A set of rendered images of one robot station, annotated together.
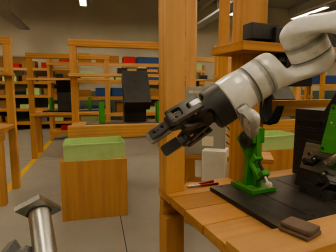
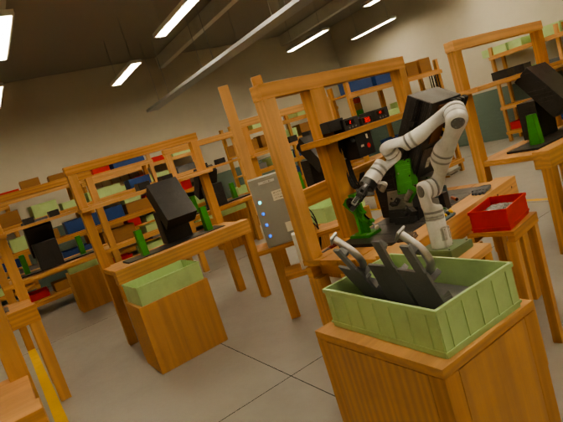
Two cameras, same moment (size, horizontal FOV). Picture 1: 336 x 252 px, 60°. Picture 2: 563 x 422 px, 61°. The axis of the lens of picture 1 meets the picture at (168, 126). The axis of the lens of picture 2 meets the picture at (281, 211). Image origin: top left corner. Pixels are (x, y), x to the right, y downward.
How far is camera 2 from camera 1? 166 cm
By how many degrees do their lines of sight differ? 17
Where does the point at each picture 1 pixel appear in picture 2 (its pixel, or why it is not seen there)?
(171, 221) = (322, 280)
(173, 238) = not seen: hidden behind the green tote
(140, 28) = (84, 116)
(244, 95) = (378, 177)
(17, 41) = not seen: outside the picture
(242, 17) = (317, 119)
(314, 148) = (394, 193)
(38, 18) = not seen: outside the picture
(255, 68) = (378, 166)
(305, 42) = (390, 151)
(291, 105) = (364, 168)
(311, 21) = (390, 144)
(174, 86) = (294, 182)
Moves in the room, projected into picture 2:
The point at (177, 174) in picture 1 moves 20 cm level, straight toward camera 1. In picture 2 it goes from (315, 244) to (327, 248)
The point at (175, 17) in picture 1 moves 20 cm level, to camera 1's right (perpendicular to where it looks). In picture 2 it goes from (280, 135) to (311, 126)
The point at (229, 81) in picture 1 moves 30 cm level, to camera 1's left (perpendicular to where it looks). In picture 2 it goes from (370, 173) to (310, 195)
